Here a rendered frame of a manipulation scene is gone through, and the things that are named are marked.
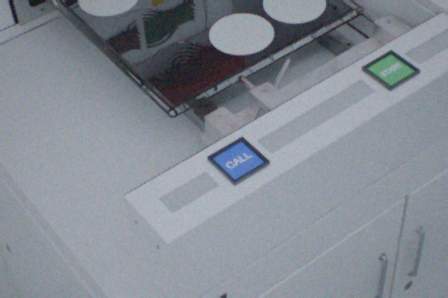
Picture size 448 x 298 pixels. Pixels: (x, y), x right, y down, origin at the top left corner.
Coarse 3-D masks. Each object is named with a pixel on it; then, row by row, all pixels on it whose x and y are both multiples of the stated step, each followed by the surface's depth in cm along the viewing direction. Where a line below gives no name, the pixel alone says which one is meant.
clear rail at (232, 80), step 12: (348, 12) 134; (360, 12) 135; (336, 24) 133; (312, 36) 131; (288, 48) 129; (264, 60) 128; (276, 60) 128; (240, 72) 126; (252, 72) 127; (216, 84) 125; (228, 84) 125; (180, 108) 122
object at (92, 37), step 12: (48, 0) 141; (60, 12) 139; (72, 12) 138; (72, 24) 137; (84, 24) 136; (96, 36) 133; (108, 48) 131; (120, 60) 129; (132, 72) 127; (144, 84) 125; (156, 96) 123; (168, 108) 122
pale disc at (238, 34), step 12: (216, 24) 134; (228, 24) 134; (240, 24) 134; (252, 24) 134; (264, 24) 134; (216, 36) 132; (228, 36) 132; (240, 36) 132; (252, 36) 132; (264, 36) 132; (228, 48) 130; (240, 48) 130; (252, 48) 130
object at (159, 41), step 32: (64, 0) 141; (160, 0) 139; (192, 0) 139; (224, 0) 139; (256, 0) 138; (96, 32) 135; (128, 32) 134; (160, 32) 134; (192, 32) 133; (288, 32) 132; (128, 64) 130; (160, 64) 129; (192, 64) 128; (224, 64) 128; (192, 96) 124
